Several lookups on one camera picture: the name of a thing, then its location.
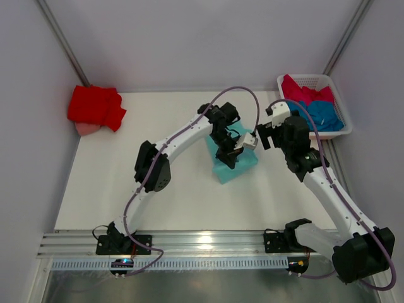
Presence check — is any white plastic basket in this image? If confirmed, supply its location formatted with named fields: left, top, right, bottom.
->
left=277, top=74, right=353, bottom=140

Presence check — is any blue t shirt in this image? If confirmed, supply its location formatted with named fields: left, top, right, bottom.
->
left=287, top=101, right=344, bottom=133

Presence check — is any teal t shirt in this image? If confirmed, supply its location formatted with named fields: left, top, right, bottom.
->
left=205, top=136, right=258, bottom=184

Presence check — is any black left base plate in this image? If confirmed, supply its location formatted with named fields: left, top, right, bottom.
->
left=95, top=235, right=151, bottom=256

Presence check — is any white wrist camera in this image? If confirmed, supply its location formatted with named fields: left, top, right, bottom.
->
left=234, top=133, right=258, bottom=150
left=265, top=101, right=291, bottom=128

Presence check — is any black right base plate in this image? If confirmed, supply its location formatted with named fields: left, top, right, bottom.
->
left=263, top=229, right=315, bottom=253

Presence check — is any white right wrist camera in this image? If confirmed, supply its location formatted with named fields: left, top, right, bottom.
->
left=265, top=101, right=291, bottom=128

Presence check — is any aluminium mounting rail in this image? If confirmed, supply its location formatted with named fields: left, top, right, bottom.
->
left=37, top=228, right=293, bottom=258

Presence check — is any pink folded t shirt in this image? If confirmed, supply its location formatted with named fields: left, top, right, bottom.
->
left=74, top=122, right=101, bottom=136

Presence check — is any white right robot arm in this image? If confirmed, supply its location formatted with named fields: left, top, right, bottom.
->
left=257, top=116, right=396, bottom=289

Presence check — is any magenta t shirt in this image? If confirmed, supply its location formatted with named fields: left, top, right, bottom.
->
left=281, top=74, right=335, bottom=105

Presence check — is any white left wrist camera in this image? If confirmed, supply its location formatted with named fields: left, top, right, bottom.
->
left=234, top=133, right=258, bottom=150

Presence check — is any white slotted cable duct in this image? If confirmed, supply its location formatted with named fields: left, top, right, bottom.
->
left=50, top=256, right=288, bottom=271

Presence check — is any red folded t shirt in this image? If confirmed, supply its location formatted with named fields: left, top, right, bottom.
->
left=67, top=85, right=127, bottom=132

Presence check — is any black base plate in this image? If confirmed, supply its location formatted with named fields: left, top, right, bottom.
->
left=95, top=235, right=151, bottom=256
left=263, top=229, right=315, bottom=253

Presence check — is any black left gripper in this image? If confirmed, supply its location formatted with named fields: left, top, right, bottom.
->
left=209, top=129, right=244, bottom=170

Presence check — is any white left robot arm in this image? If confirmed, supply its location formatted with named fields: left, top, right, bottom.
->
left=97, top=102, right=256, bottom=254

